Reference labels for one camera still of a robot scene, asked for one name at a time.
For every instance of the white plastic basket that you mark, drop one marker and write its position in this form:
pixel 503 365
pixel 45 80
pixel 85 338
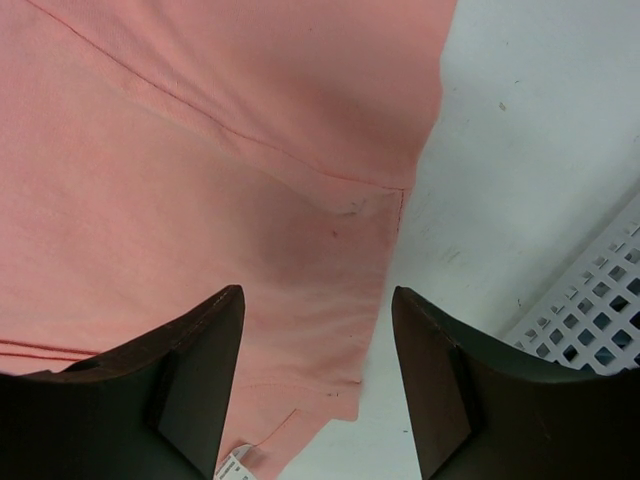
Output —
pixel 589 319

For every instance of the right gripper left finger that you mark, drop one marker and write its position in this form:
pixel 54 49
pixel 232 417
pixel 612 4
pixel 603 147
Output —
pixel 151 408

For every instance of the pink t shirt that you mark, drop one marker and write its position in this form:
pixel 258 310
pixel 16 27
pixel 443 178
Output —
pixel 154 152

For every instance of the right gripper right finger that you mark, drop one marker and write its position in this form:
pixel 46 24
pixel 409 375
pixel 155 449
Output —
pixel 481 409

